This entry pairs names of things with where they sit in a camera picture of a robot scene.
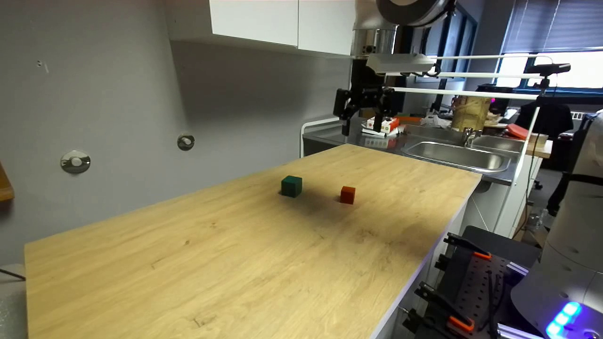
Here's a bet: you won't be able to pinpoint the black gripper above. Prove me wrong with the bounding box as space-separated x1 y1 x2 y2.
331 59 402 138

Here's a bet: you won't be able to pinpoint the green block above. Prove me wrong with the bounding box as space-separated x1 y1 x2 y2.
278 174 302 201

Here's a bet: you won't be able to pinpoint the stainless steel sink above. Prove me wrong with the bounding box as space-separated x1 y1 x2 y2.
402 138 514 176

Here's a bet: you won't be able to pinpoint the beige jug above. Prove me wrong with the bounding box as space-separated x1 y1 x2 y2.
449 95 491 135

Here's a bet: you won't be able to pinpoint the red object by sink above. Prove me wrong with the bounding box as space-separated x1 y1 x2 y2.
504 123 530 142

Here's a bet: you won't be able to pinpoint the black office chair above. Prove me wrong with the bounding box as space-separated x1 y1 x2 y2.
514 101 574 142

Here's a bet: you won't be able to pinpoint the black clamp rack orange tips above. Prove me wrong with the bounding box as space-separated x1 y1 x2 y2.
400 233 542 339

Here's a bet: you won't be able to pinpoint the blue window blinds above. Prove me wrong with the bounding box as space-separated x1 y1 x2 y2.
500 0 603 55

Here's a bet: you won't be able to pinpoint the white wall cabinet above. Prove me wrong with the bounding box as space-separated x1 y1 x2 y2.
167 0 357 59

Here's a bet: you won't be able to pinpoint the black camera on tripod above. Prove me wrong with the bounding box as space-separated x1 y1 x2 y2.
523 61 572 97

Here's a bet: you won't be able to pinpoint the round grey wall socket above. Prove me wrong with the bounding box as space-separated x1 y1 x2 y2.
59 150 91 176

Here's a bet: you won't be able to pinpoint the black cable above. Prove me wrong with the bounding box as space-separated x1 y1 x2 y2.
0 268 27 283

